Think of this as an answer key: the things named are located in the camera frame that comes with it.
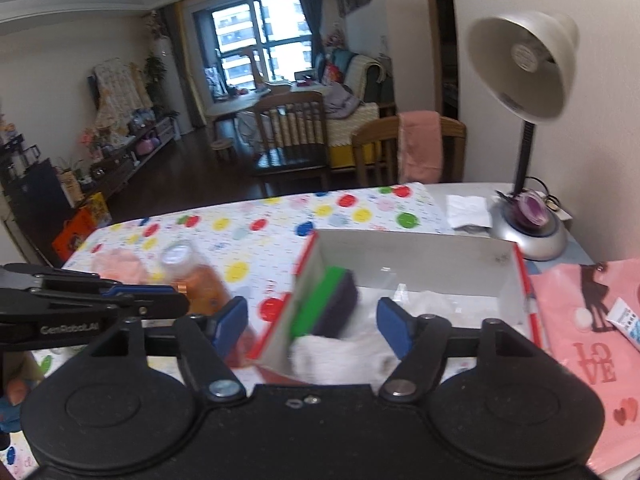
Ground floral draped cloth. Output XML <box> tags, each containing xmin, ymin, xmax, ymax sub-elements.
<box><xmin>92</xmin><ymin>57</ymin><xmax>153</xmax><ymax>128</ymax></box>

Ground white tube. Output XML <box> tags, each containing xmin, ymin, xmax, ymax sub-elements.
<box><xmin>606</xmin><ymin>296</ymin><xmax>640</xmax><ymax>352</ymax></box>

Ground red and white cardboard box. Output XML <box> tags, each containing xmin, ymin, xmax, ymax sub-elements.
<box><xmin>247</xmin><ymin>227</ymin><xmax>546</xmax><ymax>386</ymax></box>

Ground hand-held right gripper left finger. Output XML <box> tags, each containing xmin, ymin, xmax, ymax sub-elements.
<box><xmin>87</xmin><ymin>296</ymin><xmax>249</xmax><ymax>402</ymax></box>

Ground pink towel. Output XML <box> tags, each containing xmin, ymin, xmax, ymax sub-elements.
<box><xmin>397</xmin><ymin>110</ymin><xmax>443</xmax><ymax>185</ymax></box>

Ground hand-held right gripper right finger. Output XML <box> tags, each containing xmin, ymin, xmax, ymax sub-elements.
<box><xmin>377</xmin><ymin>297</ymin><xmax>541</xmax><ymax>400</ymax></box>

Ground wooden chair with black seat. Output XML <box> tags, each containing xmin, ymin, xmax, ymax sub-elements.
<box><xmin>250</xmin><ymin>91</ymin><xmax>331</xmax><ymax>178</ymax></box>

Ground pink artificial flowers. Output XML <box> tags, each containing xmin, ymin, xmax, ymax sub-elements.
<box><xmin>80</xmin><ymin>127</ymin><xmax>108</xmax><ymax>161</ymax></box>

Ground black lamp cable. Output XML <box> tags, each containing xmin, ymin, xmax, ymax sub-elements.
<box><xmin>525</xmin><ymin>176</ymin><xmax>563</xmax><ymax>211</ymax></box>

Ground tall potted plant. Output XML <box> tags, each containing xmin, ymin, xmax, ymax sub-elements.
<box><xmin>145</xmin><ymin>52</ymin><xmax>168</xmax><ymax>106</ymax></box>

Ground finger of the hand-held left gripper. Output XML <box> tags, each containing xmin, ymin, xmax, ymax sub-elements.
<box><xmin>0</xmin><ymin>287</ymin><xmax>191</xmax><ymax>318</ymax></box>
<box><xmin>0</xmin><ymin>263</ymin><xmax>177</xmax><ymax>295</ymax></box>

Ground low television cabinet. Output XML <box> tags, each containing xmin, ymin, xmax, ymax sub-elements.
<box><xmin>75</xmin><ymin>115</ymin><xmax>181</xmax><ymax>196</ymax></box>

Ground purple round container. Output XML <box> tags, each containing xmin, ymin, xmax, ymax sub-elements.
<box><xmin>515</xmin><ymin>191</ymin><xmax>548</xmax><ymax>231</ymax></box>

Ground wooden giraffe stand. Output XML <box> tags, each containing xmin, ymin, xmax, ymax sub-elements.
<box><xmin>240</xmin><ymin>45</ymin><xmax>268</xmax><ymax>91</ymax></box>

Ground green and purple sponge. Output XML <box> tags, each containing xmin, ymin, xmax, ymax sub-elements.
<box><xmin>290</xmin><ymin>266</ymin><xmax>359</xmax><ymax>338</ymax></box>

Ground grey and yellow curtain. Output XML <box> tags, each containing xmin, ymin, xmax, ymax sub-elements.
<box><xmin>291</xmin><ymin>0</ymin><xmax>326</xmax><ymax>68</ymax></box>
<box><xmin>165</xmin><ymin>2</ymin><xmax>206</xmax><ymax>131</ymax></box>

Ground polka dot tablecloth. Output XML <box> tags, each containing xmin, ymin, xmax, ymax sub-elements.
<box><xmin>10</xmin><ymin>182</ymin><xmax>451</xmax><ymax>480</ymax></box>

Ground yellow gift box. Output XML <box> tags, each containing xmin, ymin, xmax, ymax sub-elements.
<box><xmin>80</xmin><ymin>191</ymin><xmax>113</xmax><ymax>226</ymax></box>

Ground silver desk lamp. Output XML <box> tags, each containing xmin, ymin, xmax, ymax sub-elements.
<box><xmin>466</xmin><ymin>10</ymin><xmax>581</xmax><ymax>262</ymax></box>

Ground black cabinet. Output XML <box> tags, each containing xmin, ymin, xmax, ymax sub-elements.
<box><xmin>0</xmin><ymin>157</ymin><xmax>76</xmax><ymax>261</ymax></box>

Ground orange gift box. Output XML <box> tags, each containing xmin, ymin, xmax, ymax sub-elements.
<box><xmin>51</xmin><ymin>207</ymin><xmax>98</xmax><ymax>262</ymax></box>

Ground purple cloth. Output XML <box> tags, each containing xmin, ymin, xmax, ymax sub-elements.
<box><xmin>325</xmin><ymin>85</ymin><xmax>363</xmax><ymax>121</ymax></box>

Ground pink mesh bath pouf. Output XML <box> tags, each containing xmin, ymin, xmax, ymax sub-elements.
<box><xmin>92</xmin><ymin>249</ymin><xmax>151</xmax><ymax>286</ymax></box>

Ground white soft cloth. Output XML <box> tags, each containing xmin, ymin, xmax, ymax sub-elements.
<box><xmin>290</xmin><ymin>332</ymin><xmax>401</xmax><ymax>386</ymax></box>

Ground balcony window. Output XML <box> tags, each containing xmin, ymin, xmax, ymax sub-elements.
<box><xmin>190</xmin><ymin>0</ymin><xmax>313</xmax><ymax>106</ymax></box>

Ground cream coffee table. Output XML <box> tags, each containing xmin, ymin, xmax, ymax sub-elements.
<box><xmin>205</xmin><ymin>95</ymin><xmax>261</xmax><ymax>131</ymax></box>

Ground orange liquid bottle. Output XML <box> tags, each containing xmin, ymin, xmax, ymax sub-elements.
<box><xmin>159</xmin><ymin>241</ymin><xmax>236</xmax><ymax>321</ymax></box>

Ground pink printed plastic bag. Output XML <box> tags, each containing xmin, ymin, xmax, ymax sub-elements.
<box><xmin>527</xmin><ymin>259</ymin><xmax>640</xmax><ymax>468</ymax></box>

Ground cream crocheted sofa blanket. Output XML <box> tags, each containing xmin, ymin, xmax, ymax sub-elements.
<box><xmin>345</xmin><ymin>52</ymin><xmax>381</xmax><ymax>111</ymax></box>

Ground wooden chair with towel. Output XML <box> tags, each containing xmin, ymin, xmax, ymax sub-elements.
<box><xmin>351</xmin><ymin>116</ymin><xmax>467</xmax><ymax>188</ymax></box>

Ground person's left hand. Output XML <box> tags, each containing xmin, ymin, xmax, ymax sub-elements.
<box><xmin>0</xmin><ymin>352</ymin><xmax>43</xmax><ymax>436</ymax></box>

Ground teal sofa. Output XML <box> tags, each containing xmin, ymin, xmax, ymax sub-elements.
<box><xmin>312</xmin><ymin>49</ymin><xmax>396</xmax><ymax>168</ymax></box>

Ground dark doorway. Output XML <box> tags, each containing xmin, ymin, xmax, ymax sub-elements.
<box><xmin>422</xmin><ymin>0</ymin><xmax>461</xmax><ymax>121</ymax></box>

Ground white tissue paper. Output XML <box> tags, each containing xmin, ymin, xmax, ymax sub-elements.
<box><xmin>445</xmin><ymin>194</ymin><xmax>493</xmax><ymax>233</ymax></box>

